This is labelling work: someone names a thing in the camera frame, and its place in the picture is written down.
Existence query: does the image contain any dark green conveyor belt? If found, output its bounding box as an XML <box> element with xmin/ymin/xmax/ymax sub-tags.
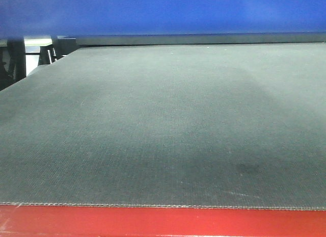
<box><xmin>1</xmin><ymin>43</ymin><xmax>325</xmax><ymax>210</ymax></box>

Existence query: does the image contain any red conveyor edge frame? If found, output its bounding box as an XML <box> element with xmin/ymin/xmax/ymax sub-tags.
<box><xmin>1</xmin><ymin>205</ymin><xmax>325</xmax><ymax>236</ymax></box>

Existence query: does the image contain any blue plastic bin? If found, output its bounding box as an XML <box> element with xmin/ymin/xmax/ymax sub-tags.
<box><xmin>1</xmin><ymin>0</ymin><xmax>325</xmax><ymax>38</ymax></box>

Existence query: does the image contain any black conveyor side frame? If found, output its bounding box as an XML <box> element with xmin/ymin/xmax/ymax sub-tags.
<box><xmin>52</xmin><ymin>32</ymin><xmax>325</xmax><ymax>58</ymax></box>

